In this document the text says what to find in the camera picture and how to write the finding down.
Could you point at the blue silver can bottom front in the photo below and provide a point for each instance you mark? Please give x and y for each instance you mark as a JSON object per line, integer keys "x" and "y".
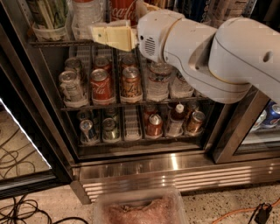
{"x": 88, "y": 130}

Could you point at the red coca-cola can top shelf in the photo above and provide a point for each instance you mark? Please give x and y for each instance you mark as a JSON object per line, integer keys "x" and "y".
{"x": 123, "y": 10}

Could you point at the silver can shelf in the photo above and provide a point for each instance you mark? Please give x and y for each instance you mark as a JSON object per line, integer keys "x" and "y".
{"x": 74, "y": 64}
{"x": 70, "y": 85}

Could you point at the fridge door with light strip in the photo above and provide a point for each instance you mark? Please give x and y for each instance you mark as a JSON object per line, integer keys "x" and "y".
{"x": 30, "y": 156}

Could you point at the white patterned can top shelf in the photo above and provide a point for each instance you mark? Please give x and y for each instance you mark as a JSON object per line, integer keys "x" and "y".
{"x": 226, "y": 9}

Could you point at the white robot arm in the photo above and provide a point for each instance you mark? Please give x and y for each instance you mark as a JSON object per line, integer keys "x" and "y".
{"x": 222, "y": 63}

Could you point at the water bottle middle left front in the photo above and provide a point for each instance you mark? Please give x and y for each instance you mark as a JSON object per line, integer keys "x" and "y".
{"x": 159, "y": 75}

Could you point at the clear water bottle top shelf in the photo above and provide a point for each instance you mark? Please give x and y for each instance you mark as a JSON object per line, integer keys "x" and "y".
{"x": 85, "y": 13}

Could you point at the silver can middle shelf front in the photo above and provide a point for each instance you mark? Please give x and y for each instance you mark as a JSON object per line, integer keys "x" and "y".
{"x": 70, "y": 85}

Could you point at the silver can middle shelf rear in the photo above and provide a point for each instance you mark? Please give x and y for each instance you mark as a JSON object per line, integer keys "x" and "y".
{"x": 74, "y": 64}

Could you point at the blue pepsi can top shelf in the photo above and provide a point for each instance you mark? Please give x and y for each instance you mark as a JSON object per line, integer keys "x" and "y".
{"x": 195, "y": 10}

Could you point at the steel fridge base grille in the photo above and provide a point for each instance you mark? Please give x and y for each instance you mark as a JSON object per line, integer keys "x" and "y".
{"x": 187, "y": 172}

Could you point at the red can bottom front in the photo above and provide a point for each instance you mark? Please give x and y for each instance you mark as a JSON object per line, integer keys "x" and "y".
{"x": 154, "y": 125}

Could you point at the water bottle middle right front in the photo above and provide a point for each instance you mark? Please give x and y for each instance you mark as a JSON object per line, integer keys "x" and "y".
{"x": 179, "y": 88}

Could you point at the red coke can middle rear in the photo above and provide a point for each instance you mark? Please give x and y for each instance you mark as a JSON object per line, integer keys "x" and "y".
{"x": 102, "y": 62}

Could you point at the blue pepsi can right fridge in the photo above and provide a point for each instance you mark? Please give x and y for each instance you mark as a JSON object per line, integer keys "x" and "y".
{"x": 273, "y": 115}

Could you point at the small white-capped bottle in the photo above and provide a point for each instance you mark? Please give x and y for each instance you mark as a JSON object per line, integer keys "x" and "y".
{"x": 175, "y": 120}

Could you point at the red coke can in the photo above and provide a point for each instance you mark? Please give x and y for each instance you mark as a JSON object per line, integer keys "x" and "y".
{"x": 102, "y": 62}
{"x": 101, "y": 85}

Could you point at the red coke can middle front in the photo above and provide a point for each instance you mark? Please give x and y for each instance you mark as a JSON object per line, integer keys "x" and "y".
{"x": 101, "y": 85}

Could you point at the orange can middle rear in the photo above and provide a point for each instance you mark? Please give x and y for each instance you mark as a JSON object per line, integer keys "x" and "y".
{"x": 128, "y": 61}

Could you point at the orange can middle front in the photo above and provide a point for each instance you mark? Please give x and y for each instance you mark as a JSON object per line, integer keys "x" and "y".
{"x": 131, "y": 82}

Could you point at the copper can bottom right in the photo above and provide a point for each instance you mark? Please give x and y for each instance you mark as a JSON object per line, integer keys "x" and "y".
{"x": 196, "y": 121}

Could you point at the black plug box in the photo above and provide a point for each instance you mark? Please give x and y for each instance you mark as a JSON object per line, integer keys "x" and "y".
{"x": 263, "y": 213}

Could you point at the middle wire shelf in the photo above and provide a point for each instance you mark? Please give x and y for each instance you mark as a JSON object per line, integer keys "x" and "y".
{"x": 120, "y": 105}

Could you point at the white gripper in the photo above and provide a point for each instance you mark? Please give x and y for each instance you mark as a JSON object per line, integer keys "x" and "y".
{"x": 152, "y": 34}

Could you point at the green striped can top shelf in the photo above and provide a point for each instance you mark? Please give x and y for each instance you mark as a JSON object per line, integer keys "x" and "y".
{"x": 51, "y": 18}

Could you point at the green can bottom front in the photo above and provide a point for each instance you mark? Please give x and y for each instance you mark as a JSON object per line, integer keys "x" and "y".
{"x": 109, "y": 129}

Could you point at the orange can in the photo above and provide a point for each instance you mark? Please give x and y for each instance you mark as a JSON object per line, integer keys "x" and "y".
{"x": 128, "y": 61}
{"x": 131, "y": 82}

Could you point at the clear plastic bin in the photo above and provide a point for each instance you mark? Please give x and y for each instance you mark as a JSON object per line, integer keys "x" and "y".
{"x": 150, "y": 206}

